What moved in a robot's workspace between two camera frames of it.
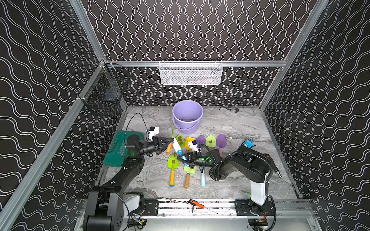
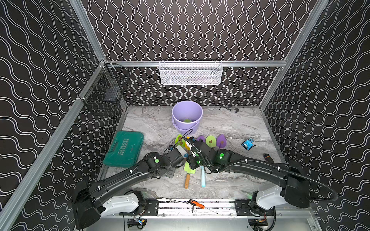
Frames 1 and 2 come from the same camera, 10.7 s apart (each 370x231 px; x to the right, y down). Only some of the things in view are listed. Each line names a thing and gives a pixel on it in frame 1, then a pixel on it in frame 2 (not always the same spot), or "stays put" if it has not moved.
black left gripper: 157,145 → 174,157
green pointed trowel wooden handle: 180,140 stays put
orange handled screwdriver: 193,202 stays put
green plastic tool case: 117,152 stays put
